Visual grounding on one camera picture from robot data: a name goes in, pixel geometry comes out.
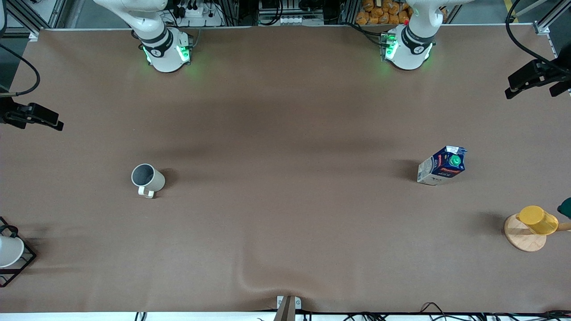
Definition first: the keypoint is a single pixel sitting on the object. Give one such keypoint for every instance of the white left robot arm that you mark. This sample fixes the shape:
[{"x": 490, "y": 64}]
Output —
[{"x": 408, "y": 53}]

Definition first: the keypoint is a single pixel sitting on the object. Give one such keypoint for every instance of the beige mug with grey inside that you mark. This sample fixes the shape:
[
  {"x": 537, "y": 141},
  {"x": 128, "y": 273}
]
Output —
[{"x": 154, "y": 180}]

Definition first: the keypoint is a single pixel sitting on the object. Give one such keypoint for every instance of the small white power strip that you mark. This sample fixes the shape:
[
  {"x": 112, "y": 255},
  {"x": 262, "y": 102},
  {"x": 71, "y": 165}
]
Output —
[{"x": 292, "y": 20}]

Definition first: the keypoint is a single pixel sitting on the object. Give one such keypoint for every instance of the white cup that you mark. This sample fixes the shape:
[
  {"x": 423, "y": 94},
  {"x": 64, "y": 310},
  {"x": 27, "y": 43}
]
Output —
[{"x": 9, "y": 250}]

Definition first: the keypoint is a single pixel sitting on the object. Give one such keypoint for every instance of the aluminium frame profile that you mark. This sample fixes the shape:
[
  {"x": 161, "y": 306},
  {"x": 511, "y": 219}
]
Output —
[
  {"x": 542, "y": 29},
  {"x": 33, "y": 34}
]

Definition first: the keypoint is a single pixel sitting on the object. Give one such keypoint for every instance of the white power strip with plugs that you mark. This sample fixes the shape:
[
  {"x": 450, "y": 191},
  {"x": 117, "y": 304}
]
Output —
[{"x": 196, "y": 11}]

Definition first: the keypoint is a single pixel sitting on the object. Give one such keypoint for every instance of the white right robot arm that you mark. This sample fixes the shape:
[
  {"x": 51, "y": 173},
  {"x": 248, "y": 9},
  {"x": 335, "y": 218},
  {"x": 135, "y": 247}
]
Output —
[{"x": 163, "y": 55}]

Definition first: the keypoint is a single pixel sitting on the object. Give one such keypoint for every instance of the brown table cloth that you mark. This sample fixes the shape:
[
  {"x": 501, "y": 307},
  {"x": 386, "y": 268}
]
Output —
[{"x": 285, "y": 133}]

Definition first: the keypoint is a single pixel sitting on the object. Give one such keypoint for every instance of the bag of orange snacks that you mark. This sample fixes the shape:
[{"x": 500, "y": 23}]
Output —
[{"x": 379, "y": 11}]

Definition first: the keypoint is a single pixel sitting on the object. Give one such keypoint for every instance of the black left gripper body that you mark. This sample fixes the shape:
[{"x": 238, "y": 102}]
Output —
[{"x": 549, "y": 73}]

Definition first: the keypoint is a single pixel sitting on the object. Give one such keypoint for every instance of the blue white milk carton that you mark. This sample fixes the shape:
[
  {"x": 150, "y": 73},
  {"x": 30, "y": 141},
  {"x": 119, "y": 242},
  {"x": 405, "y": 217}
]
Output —
[{"x": 439, "y": 171}]

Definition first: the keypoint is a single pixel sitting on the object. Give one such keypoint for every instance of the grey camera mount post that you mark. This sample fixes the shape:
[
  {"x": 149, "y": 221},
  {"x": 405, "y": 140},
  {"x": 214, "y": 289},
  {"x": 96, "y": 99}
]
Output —
[{"x": 287, "y": 310}]

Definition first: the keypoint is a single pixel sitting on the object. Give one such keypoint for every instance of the dark green cup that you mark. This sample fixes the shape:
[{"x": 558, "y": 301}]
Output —
[{"x": 566, "y": 208}]

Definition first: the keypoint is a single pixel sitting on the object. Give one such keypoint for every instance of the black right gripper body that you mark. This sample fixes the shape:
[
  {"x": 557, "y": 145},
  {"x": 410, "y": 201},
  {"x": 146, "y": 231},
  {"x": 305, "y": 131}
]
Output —
[{"x": 9, "y": 111}]

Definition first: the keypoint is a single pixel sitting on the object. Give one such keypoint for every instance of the yellow plastic cup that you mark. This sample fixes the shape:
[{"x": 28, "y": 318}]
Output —
[{"x": 537, "y": 219}]

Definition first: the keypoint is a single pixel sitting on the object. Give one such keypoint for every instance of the round wooden mug stand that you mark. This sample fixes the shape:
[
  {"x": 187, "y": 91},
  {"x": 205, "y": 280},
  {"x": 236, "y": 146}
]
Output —
[{"x": 524, "y": 238}]

